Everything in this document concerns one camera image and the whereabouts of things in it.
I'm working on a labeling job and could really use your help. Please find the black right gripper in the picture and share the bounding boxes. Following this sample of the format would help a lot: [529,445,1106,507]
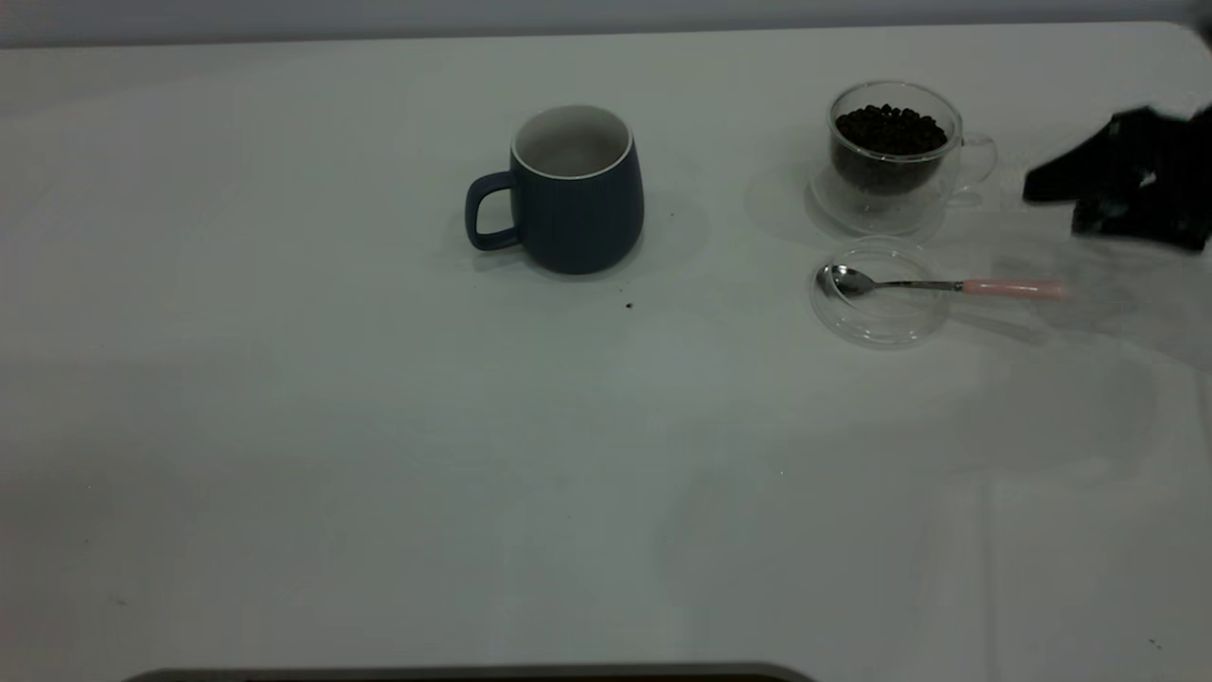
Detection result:
[1022,102,1212,253]

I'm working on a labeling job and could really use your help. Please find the metal spoon with pink handle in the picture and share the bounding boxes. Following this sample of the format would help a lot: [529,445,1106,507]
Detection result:
[818,263,1064,303]

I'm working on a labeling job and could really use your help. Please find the dark grey ceramic mug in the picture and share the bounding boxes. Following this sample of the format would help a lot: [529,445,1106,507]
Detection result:
[464,104,646,276]

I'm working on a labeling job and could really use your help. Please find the dark coffee beans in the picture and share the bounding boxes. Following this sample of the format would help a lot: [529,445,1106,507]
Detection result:
[833,103,949,198]

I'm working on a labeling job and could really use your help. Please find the clear round glass lid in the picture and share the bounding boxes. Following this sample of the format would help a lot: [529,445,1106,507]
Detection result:
[809,237,952,350]

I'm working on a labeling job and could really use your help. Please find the clear glass saucer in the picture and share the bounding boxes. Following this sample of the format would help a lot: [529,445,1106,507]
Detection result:
[809,156,954,237]

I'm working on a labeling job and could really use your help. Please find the clear double-wall glass cup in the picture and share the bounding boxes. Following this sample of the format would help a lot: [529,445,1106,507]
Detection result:
[828,80,998,234]

